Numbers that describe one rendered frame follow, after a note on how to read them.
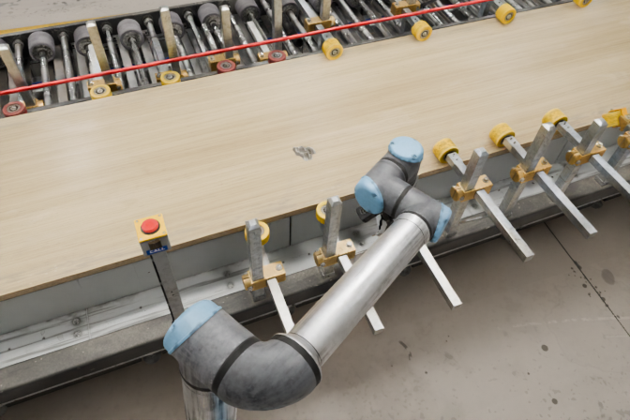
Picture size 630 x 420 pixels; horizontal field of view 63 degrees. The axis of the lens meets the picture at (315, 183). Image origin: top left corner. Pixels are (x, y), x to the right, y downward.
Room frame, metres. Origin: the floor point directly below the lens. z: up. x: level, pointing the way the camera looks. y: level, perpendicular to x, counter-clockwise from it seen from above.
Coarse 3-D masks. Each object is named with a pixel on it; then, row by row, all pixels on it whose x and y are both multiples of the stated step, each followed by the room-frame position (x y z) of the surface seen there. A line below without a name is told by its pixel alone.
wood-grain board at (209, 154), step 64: (320, 64) 1.86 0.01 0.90; (384, 64) 1.90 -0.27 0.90; (448, 64) 1.93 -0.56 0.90; (512, 64) 1.96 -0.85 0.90; (576, 64) 2.00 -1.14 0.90; (0, 128) 1.34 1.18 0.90; (64, 128) 1.36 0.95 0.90; (128, 128) 1.38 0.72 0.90; (192, 128) 1.41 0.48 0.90; (256, 128) 1.43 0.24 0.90; (320, 128) 1.46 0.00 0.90; (384, 128) 1.48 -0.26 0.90; (448, 128) 1.51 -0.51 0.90; (512, 128) 1.53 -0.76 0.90; (576, 128) 1.56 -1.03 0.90; (0, 192) 1.04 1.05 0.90; (64, 192) 1.06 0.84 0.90; (128, 192) 1.08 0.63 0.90; (192, 192) 1.10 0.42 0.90; (256, 192) 1.12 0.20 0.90; (320, 192) 1.14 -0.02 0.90; (0, 256) 0.80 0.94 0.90; (64, 256) 0.82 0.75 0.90; (128, 256) 0.83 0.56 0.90
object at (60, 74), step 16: (336, 0) 2.68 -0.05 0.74; (464, 0) 2.77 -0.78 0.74; (384, 16) 2.56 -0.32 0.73; (144, 32) 2.24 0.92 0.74; (144, 48) 2.10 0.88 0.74; (192, 48) 2.13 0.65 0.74; (256, 48) 2.17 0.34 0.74; (80, 64) 1.95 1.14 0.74; (128, 64) 1.97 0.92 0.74; (192, 64) 2.01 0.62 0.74; (240, 64) 2.03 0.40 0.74; (128, 80) 1.86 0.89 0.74; (16, 96) 1.70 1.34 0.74; (64, 96) 1.72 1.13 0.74
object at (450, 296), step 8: (424, 248) 0.96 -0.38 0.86; (424, 256) 0.93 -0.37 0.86; (424, 264) 0.92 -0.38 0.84; (432, 264) 0.90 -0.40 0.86; (432, 272) 0.88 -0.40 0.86; (440, 272) 0.88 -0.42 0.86; (440, 280) 0.85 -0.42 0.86; (440, 288) 0.83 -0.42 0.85; (448, 288) 0.82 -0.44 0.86; (448, 296) 0.79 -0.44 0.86; (456, 296) 0.80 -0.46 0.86; (448, 304) 0.78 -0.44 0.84; (456, 304) 0.77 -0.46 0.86
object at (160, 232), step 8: (152, 216) 0.76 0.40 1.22; (160, 216) 0.76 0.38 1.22; (136, 224) 0.73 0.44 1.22; (160, 224) 0.74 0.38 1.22; (144, 232) 0.71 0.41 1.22; (152, 232) 0.71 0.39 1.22; (160, 232) 0.71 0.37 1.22; (144, 240) 0.69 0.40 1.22; (152, 240) 0.70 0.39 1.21; (160, 240) 0.70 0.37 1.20; (168, 240) 0.71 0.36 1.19; (144, 248) 0.69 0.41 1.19; (168, 248) 0.71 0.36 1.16; (144, 256) 0.68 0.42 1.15
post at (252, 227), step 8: (248, 224) 0.83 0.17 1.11; (256, 224) 0.83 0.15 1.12; (248, 232) 0.82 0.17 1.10; (256, 232) 0.82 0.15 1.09; (248, 240) 0.82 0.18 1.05; (256, 240) 0.82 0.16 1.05; (248, 248) 0.83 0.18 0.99; (256, 248) 0.82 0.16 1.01; (248, 256) 0.84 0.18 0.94; (256, 256) 0.82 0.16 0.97; (256, 264) 0.82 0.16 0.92; (256, 272) 0.82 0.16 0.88; (256, 296) 0.82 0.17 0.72
